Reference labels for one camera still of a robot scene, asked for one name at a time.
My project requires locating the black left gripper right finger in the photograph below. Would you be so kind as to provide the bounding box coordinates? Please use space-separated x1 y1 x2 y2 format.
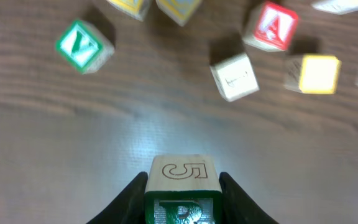
219 172 278 224

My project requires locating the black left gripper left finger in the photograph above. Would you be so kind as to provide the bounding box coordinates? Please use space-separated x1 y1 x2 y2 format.
86 172 148 224

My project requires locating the green R letter block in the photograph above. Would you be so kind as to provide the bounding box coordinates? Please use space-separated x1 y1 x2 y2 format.
144 154 223 224

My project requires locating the wooden block number 1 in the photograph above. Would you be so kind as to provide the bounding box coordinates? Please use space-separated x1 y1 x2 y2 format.
210 53 259 102

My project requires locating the yellow S letter block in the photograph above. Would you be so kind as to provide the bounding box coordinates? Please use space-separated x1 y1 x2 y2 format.
284 54 341 95

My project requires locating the green V letter block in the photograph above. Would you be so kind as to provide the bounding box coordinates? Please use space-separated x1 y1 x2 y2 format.
55 19 115 74

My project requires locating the red A letter block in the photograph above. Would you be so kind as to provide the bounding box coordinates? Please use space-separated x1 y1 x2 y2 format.
242 1 299 52

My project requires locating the yellow K letter block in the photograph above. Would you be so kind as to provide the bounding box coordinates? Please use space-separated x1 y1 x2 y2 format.
107 0 152 21

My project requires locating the yellow C letter block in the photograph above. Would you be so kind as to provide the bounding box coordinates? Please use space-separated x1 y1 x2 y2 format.
156 0 203 27

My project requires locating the yellow O block upper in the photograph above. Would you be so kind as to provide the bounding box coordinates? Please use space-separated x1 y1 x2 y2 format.
311 0 358 15

